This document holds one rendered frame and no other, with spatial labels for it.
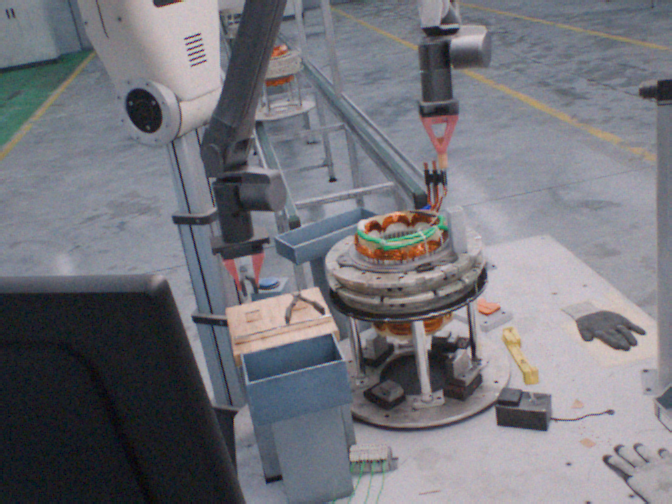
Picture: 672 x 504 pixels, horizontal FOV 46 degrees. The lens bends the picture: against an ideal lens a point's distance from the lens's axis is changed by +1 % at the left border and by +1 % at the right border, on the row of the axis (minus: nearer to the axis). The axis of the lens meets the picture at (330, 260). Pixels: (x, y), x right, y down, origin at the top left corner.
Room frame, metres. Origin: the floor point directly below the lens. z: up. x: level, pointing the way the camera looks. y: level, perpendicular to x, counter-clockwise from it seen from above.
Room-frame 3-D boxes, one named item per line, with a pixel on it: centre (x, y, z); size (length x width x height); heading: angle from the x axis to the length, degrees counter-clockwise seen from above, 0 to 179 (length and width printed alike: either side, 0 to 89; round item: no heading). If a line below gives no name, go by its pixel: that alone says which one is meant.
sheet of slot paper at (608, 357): (1.58, -0.60, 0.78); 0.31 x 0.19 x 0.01; 5
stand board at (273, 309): (1.34, 0.12, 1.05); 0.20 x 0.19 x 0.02; 8
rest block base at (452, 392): (1.40, -0.22, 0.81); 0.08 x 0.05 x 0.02; 137
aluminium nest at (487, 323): (1.73, -0.34, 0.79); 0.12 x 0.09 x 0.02; 30
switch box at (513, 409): (1.29, -0.32, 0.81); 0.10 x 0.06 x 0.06; 62
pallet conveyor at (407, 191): (7.61, 0.30, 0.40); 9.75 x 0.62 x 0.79; 5
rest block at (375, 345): (1.58, -0.06, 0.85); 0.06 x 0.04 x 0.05; 141
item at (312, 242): (1.79, -0.01, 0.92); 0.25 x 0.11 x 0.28; 116
